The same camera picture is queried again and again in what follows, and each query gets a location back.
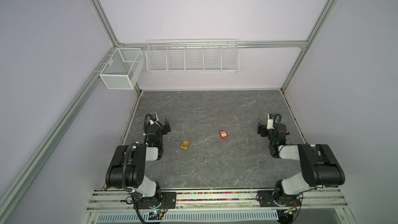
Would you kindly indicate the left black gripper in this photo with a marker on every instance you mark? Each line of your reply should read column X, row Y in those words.
column 165, row 127

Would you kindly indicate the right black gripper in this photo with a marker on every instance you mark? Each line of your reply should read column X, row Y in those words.
column 263, row 129

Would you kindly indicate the red safety padlock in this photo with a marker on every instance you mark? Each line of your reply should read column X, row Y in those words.
column 222, row 132

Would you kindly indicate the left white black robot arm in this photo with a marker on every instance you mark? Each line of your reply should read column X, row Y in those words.
column 127, row 167

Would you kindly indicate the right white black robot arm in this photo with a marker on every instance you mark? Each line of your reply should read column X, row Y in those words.
column 319, row 166

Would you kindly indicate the brass padlock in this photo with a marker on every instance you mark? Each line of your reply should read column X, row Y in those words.
column 182, row 144

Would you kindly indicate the white mesh box basket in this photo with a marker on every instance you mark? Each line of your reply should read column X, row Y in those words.
column 123, row 68

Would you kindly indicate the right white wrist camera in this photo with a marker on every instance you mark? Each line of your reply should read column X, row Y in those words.
column 270, row 121

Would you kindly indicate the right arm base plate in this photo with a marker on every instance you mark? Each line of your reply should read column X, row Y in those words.
column 267, row 198

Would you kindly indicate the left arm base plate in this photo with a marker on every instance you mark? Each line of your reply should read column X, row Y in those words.
column 166, row 200

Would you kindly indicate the long white wire basket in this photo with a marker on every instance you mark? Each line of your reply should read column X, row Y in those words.
column 193, row 56

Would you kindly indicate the white vented cable duct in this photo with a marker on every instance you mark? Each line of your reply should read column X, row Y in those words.
column 190, row 217

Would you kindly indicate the aluminium front rail frame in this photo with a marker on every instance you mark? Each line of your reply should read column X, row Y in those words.
column 325, row 205

